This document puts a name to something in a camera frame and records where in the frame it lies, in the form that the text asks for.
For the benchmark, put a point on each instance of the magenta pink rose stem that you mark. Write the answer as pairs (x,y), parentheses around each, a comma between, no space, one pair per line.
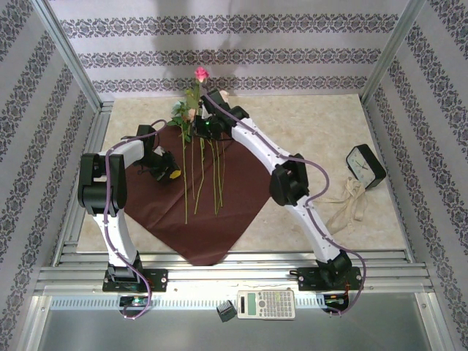
(201,73)

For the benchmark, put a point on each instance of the burgundy wrapping paper sheet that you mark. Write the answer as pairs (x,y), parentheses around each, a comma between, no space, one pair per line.
(219,234)

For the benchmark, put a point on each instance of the cream printed ribbon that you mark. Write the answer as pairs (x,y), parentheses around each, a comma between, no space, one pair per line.
(352,190)

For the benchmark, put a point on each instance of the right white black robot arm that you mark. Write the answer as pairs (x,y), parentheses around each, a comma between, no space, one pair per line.
(256,140)

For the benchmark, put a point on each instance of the left green-lit controller board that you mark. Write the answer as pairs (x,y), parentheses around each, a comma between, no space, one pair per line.
(136,301)

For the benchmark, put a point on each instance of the green-lit controller board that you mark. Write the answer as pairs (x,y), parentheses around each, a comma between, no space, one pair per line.
(334,300)
(136,301)

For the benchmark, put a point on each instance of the black square alarm clock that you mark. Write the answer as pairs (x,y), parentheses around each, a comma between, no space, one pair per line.
(362,166)

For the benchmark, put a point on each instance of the white scientific calculator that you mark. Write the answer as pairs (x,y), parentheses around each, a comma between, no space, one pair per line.
(265,304)

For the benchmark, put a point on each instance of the right green-lit controller board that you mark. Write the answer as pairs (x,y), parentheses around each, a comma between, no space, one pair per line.
(334,300)

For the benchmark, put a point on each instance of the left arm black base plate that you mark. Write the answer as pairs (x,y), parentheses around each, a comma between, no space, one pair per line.
(157,279)

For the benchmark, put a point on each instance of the aluminium profile frame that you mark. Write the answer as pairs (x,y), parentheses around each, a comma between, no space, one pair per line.
(256,270)

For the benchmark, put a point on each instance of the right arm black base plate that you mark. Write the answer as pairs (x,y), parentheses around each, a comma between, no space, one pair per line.
(309,278)

